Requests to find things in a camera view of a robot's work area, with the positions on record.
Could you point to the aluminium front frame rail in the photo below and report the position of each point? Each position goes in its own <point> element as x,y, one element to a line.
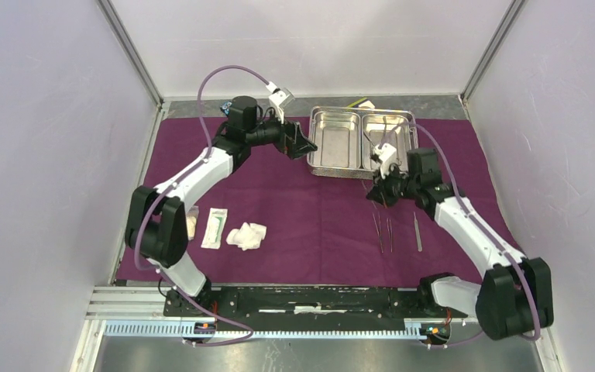
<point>147,311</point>

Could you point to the suture packet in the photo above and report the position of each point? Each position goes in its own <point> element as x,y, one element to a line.
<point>214,228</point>

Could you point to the metal mesh instrument tray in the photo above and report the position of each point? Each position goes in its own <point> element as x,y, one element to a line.
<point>359,173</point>

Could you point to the steel forceps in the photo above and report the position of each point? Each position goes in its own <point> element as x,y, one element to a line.
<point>417,233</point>

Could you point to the aluminium corner frame rail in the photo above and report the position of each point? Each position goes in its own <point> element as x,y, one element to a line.
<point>500,33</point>
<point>117,25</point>

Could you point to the purple cloth wrap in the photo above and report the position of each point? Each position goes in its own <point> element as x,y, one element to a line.
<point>320,230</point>

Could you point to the thin curved steel tweezers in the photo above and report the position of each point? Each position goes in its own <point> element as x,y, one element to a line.
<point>390,234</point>

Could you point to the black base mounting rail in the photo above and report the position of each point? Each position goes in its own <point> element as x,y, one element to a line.
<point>319,308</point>

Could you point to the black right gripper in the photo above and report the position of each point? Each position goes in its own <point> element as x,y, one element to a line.
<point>379,191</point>

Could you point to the aluminium corner frame rail right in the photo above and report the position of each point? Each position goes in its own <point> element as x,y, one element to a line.
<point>500,33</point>

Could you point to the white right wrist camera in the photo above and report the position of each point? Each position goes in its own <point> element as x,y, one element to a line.
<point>384,157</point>

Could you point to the steel right inner pan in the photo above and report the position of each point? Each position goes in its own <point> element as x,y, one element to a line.
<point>401,155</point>

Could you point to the black blue toy car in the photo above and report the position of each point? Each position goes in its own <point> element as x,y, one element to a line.
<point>225,107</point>

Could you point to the steel left inner pan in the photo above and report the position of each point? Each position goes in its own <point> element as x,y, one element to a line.
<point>337,137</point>

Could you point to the steel hemostat clamp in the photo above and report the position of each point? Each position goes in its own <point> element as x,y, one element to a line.
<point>379,129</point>

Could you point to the steel needle holder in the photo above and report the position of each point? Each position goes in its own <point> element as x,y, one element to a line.
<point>377,224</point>

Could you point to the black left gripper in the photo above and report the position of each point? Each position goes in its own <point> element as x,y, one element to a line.
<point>298,146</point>

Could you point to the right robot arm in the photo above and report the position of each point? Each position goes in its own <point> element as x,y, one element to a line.
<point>514,297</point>

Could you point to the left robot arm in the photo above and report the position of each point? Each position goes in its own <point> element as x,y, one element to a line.
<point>156,227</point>

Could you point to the white gauze wad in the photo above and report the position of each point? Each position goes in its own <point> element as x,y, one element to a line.
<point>248,237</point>

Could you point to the steel pan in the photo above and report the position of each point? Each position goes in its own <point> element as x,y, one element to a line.
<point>401,155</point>
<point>337,137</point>

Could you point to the aluminium corner frame rail left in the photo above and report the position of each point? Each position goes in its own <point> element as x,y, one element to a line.
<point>117,25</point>

